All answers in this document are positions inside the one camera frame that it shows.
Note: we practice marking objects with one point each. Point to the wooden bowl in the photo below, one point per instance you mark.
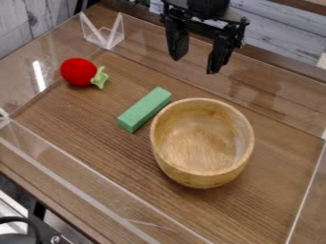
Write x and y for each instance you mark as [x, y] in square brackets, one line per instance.
[202, 142]

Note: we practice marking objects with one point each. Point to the red plush strawberry toy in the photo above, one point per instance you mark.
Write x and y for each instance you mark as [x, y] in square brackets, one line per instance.
[83, 74]

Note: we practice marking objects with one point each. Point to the clear acrylic corner bracket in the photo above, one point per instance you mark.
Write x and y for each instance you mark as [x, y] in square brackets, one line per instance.
[103, 37]

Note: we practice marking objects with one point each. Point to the green rectangular block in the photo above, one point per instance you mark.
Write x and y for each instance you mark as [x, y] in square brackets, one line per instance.
[144, 109]

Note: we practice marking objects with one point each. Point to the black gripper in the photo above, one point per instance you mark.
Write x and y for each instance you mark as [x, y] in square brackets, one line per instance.
[210, 18]

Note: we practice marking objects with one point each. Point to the black table leg bracket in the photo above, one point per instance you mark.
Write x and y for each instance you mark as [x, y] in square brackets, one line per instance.
[49, 236]

